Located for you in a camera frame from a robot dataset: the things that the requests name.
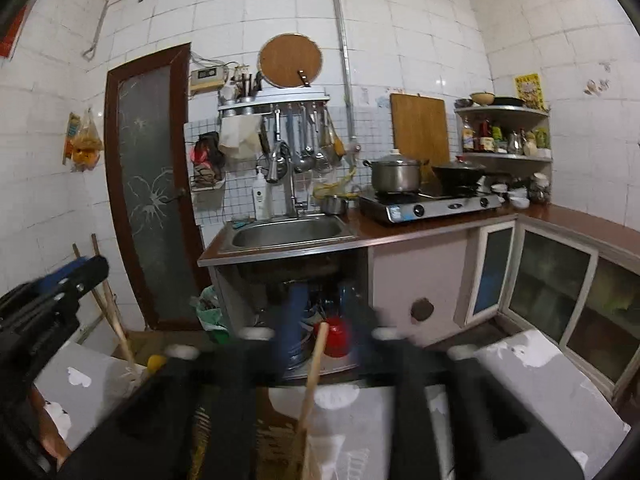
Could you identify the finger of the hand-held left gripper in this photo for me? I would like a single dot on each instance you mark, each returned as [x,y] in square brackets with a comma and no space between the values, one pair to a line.
[82,275]

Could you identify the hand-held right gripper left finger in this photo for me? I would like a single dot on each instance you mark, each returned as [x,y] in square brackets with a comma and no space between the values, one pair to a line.
[292,330]

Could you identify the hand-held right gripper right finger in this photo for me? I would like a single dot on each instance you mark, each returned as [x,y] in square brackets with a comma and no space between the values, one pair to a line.
[400,360]

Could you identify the wooden chopstick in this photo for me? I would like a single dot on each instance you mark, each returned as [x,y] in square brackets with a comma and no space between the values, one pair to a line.
[120,330]
[312,385]

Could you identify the person's left hand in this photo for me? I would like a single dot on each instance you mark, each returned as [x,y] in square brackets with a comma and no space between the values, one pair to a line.
[47,425]

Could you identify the red bowl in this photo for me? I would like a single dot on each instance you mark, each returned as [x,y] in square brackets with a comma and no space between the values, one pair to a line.
[334,337]

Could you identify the green white plastic bag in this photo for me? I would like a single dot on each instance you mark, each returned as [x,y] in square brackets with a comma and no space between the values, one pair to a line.
[212,315]

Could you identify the kitchen cabinet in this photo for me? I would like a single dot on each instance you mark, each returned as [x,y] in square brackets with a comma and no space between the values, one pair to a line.
[420,270]

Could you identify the steel sink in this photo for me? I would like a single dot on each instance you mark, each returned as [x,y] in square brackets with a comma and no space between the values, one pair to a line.
[287,232]

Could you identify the wooden door with frosted glass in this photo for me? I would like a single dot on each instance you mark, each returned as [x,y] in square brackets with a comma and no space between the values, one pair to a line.
[145,185]

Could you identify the orange hanging plastic bag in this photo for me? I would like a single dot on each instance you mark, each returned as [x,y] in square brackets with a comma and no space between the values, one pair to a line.
[87,145]

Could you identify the small steel pot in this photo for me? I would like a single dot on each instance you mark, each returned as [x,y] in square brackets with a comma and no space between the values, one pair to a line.
[334,205]

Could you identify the steel faucet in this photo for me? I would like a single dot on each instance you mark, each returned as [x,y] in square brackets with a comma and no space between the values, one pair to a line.
[290,195]

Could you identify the white soap bottle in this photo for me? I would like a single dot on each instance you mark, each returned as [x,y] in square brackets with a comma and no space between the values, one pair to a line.
[260,195]

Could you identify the yellow hanging packet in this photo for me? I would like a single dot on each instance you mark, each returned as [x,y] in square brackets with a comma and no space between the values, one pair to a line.
[71,135]

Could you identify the grey printed tablecloth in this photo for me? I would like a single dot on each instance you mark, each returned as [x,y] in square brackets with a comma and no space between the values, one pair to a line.
[540,385]

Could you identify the steel gas stove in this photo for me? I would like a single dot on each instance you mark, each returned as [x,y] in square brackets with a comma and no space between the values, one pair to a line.
[430,206]

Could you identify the steel ladle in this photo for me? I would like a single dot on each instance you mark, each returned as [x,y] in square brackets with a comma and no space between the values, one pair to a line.
[306,155]
[291,155]

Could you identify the steel skimmer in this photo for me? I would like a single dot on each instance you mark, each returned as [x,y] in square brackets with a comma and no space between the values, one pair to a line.
[322,152]

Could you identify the steel pot with lid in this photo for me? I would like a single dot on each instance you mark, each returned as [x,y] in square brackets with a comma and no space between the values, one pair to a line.
[395,172]

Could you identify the black wok with lid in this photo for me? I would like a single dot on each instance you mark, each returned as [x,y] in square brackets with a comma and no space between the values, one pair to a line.
[457,172]

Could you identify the white bowl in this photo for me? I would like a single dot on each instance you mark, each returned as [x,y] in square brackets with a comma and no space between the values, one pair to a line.
[520,203]

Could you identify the white hanging cloth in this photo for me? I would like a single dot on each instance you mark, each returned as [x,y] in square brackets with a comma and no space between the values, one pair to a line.
[240,135]

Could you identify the glass jar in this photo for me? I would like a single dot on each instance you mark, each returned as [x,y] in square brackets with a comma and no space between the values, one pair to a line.
[539,189]

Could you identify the white corner shelf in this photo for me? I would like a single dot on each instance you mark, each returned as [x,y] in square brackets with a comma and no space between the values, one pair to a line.
[505,156]

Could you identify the white electric box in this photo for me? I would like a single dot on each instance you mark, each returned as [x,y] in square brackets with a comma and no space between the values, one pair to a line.
[206,79]

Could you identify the wooden cutting board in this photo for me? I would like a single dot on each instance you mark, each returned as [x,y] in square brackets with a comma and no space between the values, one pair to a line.
[420,125]

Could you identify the row of condiment bottles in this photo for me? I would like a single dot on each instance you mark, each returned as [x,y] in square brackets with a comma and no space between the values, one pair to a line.
[500,137]

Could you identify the round wooden board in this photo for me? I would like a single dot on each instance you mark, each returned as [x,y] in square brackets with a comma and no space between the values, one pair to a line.
[290,60]

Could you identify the tan bowl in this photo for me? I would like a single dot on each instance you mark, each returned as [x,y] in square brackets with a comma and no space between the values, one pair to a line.
[482,98]

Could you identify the black pan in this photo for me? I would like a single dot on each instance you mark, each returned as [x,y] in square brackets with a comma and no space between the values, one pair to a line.
[509,101]

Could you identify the brown wooden frame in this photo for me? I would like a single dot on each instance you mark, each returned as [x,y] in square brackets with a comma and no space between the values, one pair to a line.
[95,247]

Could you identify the metal wall rack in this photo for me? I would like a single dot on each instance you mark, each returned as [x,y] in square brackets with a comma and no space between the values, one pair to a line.
[275,100]

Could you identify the metal wall pipe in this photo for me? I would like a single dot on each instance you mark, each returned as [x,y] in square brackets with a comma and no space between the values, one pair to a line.
[345,60]

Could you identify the yellow wall poster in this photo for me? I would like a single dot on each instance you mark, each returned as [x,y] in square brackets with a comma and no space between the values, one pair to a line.
[529,91]

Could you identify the wall hook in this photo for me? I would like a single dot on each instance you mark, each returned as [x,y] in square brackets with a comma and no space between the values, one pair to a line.
[597,86]

